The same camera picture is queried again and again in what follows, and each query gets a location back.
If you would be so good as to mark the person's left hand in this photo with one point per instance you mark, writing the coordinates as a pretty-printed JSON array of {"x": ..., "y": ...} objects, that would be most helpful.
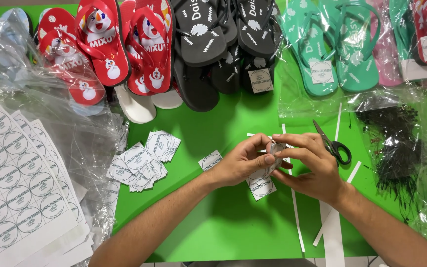
[{"x": 235, "y": 167}]

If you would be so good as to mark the person's right hand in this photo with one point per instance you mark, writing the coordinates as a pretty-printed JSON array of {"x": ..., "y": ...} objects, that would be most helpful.
[{"x": 317, "y": 174}]

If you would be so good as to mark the small bunch of round-print labels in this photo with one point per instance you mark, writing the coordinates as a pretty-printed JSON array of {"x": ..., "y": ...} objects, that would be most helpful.
[{"x": 275, "y": 157}]

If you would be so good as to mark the single cut square label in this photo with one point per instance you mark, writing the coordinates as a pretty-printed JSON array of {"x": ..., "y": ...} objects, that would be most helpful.
[{"x": 210, "y": 160}]

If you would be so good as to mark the small white paper offcut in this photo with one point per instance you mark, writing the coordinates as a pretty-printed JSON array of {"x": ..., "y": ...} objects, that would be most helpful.
[{"x": 354, "y": 172}]

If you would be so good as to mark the long thin white paper strip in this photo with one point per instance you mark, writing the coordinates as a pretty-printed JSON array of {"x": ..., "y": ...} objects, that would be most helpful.
[{"x": 295, "y": 207}]

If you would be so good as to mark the short thin white paper strip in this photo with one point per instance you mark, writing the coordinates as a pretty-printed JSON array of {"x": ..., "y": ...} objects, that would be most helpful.
[{"x": 338, "y": 122}]

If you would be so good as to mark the slanted white paper strip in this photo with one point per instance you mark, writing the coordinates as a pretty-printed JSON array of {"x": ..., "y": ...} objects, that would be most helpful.
[{"x": 320, "y": 231}]

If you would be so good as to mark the wide white paper strip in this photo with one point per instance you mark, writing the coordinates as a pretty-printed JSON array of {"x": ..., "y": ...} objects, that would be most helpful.
[{"x": 333, "y": 237}]

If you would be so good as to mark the clear bag around teal flip-flops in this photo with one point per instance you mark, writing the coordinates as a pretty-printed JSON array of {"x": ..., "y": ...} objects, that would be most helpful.
[{"x": 347, "y": 102}]

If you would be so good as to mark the clear bag of black tag pins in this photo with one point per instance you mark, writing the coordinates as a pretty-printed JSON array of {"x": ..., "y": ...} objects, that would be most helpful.
[{"x": 399, "y": 155}]

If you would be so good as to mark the black flower-print flip-flop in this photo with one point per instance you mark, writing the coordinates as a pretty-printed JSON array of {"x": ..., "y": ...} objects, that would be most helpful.
[
  {"x": 195, "y": 87},
  {"x": 256, "y": 26},
  {"x": 200, "y": 33},
  {"x": 228, "y": 72}
]

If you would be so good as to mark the square label on black flip-flop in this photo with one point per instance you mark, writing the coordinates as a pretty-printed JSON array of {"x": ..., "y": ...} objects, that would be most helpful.
[{"x": 260, "y": 80}]

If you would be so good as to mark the pile of cut square labels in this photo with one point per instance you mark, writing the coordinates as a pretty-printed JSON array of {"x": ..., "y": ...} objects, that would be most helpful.
[{"x": 143, "y": 163}]

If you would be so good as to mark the white flip-flop sole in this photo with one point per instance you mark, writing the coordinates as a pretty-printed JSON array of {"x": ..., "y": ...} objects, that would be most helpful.
[
  {"x": 167, "y": 100},
  {"x": 135, "y": 105}
]

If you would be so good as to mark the square label on teal flip-flop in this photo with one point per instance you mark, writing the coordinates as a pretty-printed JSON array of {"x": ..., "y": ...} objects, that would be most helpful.
[{"x": 321, "y": 72}]

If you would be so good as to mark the black flip-flop with label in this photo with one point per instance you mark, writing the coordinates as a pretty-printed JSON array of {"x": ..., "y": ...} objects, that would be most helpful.
[{"x": 260, "y": 63}]

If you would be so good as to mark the teal flower-print flip-flop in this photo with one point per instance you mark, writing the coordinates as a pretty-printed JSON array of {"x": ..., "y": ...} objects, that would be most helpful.
[{"x": 356, "y": 55}]

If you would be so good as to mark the teal flip-flop with label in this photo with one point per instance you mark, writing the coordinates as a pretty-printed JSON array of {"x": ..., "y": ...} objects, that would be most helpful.
[{"x": 304, "y": 40}]

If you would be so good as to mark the pink flip-flop in bag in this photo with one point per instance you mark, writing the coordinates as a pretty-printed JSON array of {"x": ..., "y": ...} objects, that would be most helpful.
[{"x": 386, "y": 55}]

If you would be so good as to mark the white flip-flop in bag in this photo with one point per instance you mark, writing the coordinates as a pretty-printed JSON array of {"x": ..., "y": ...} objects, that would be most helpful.
[{"x": 421, "y": 70}]

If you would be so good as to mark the teal flip-flop in bag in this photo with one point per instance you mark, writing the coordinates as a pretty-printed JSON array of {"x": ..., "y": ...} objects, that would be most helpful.
[{"x": 400, "y": 29}]

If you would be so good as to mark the heap of clear plastic bags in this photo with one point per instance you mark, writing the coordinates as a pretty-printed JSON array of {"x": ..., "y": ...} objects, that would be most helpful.
[{"x": 69, "y": 122}]

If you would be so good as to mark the red snowman flip-flop in bag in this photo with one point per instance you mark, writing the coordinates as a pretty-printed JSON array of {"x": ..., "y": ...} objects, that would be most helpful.
[
  {"x": 74, "y": 74},
  {"x": 56, "y": 24}
]

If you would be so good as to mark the stack of uncut label sheets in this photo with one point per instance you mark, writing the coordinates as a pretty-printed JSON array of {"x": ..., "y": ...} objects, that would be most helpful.
[{"x": 17, "y": 185}]

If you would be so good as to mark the light blue flip-flop in bag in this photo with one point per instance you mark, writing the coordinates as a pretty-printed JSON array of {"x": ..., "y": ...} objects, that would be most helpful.
[{"x": 13, "y": 40}]

